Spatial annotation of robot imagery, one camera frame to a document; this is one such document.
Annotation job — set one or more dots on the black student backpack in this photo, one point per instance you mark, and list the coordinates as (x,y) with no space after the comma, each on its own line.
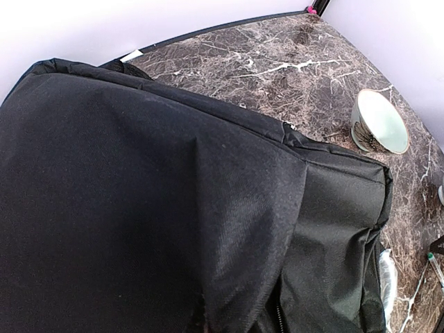
(132,206)

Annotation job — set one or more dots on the right black frame post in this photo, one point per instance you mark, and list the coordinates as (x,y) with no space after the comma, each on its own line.
(318,7)

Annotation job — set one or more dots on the near celadon bowl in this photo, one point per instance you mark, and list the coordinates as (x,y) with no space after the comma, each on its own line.
(441,194)

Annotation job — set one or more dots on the grey white pen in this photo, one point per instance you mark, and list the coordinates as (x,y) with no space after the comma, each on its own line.
(435,266)

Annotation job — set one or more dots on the far celadon bowl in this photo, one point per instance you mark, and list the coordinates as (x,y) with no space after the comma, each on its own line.
(376,125)

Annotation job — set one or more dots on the celadon bowl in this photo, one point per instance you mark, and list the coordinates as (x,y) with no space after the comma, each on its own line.
(441,194)
(376,125)

